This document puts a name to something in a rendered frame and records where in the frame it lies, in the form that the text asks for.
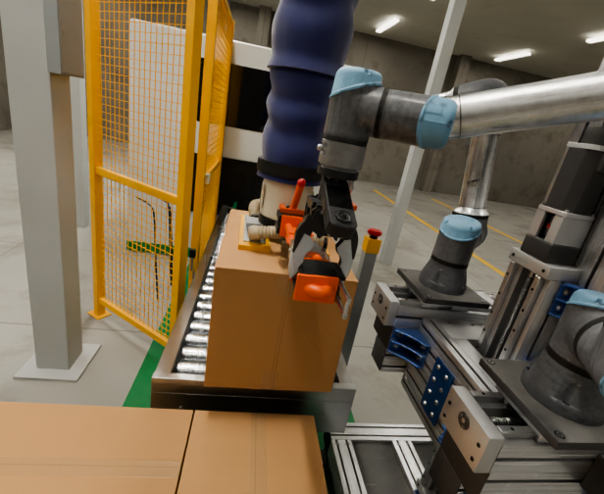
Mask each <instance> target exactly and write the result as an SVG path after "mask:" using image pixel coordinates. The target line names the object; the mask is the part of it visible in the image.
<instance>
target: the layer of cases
mask: <svg viewBox="0 0 604 494"><path fill-rule="evenodd" d="M0 494H327V484H326V478H325V472H324V467H323V461H322V455H321V450H320V444H319V438H318V433H317V428H316V423H315V417H314V416H306V415H285V414H262V413H241V412H218V411H195V413H194V416H193V410H175V409H152V408H131V407H108V406H86V405H64V404H42V403H20V402H0Z"/></svg>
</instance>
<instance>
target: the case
mask: <svg viewBox="0 0 604 494"><path fill-rule="evenodd" d="M242 214H243V215H249V212H248V211H240V210H234V209H231V210H230V213H229V216H228V220H227V223H226V230H225V233H224V237H223V240H222V244H221V248H220V251H219V255H218V258H217V261H216V265H215V271H214V282H213V293H212V304H211V314H210V324H209V335H208V346H207V356H206V367H205V377H204V386H212V387H232V388H253V389H273V390H294V391H315V392H331V388H332V385H333V381H334V377H335V373H336V369H337V365H338V361H339V357H340V353H341V349H342V345H343V341H344V337H345V333H346V329H347V325H348V322H349V318H350V314H351V310H352V306H353V302H354V298H355V294H356V290H357V285H358V280H357V278H356V276H355V275H354V273H353V272H352V271H351V270H350V273H349V274H348V276H347V278H346V280H345V281H344V283H343V284H344V286H345V288H346V290H347V292H348V294H349V296H350V297H351V298H352V299H351V300H352V302H351V303H350V308H349V312H348V318H347V319H346V320H345V319H343V318H342V314H341V313H340V311H339V308H338V306H337V304H336V302H334V303H333V304H331V303H319V302H308V301H296V300H293V294H294V287H293V283H292V281H291V280H289V272H288V264H289V258H288V253H289V252H288V249H289V247H290V246H289V245H288V244H281V240H280V239H271V238H270V244H271V252H270V253H265V252H255V251H246V250H238V249H237V247H238V237H239V227H240V217H241V215H242ZM324 237H327V250H328V252H329V254H330V256H329V258H330V260H331V261H332V262H334V263H338V261H339V255H338V254H337V252H336V250H335V242H334V241H333V239H332V237H330V236H324Z"/></svg>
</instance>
